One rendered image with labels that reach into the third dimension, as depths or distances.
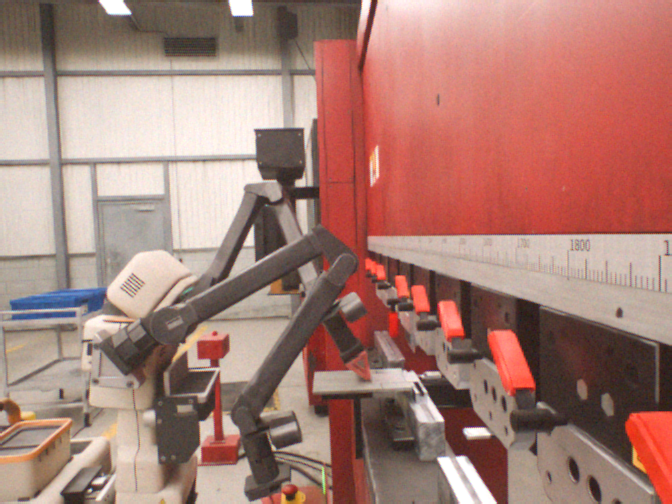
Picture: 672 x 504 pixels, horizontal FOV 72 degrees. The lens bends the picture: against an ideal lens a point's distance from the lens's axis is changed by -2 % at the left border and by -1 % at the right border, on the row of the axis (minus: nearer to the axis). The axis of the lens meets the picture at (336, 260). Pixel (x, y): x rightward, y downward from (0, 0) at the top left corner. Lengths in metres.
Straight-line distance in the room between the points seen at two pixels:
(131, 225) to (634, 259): 8.53
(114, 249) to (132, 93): 2.68
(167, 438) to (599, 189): 1.08
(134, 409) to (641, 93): 1.19
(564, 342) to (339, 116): 1.91
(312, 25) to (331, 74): 6.89
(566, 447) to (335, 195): 1.85
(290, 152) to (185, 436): 1.52
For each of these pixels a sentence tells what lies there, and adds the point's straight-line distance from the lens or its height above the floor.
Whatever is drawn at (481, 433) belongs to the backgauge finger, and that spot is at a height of 1.00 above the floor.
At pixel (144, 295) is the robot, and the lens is 1.19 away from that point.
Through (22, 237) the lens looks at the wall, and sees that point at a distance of 9.42.
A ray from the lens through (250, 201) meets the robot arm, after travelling 1.50.
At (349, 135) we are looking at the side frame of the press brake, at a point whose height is 1.87.
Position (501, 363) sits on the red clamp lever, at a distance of 0.43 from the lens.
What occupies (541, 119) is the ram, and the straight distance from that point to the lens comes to 0.45.
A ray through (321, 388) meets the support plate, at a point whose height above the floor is 1.00.
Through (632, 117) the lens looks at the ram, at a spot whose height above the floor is 1.47.
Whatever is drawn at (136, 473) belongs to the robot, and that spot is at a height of 0.86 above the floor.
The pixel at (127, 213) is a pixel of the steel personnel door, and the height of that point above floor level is 1.94.
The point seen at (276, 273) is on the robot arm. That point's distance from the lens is 1.00.
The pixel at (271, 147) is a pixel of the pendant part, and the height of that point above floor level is 1.85.
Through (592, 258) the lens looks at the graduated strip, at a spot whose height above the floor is 1.39.
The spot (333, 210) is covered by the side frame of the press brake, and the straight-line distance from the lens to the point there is 2.16.
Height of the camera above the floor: 1.41
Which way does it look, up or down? 3 degrees down
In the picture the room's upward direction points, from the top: 2 degrees counter-clockwise
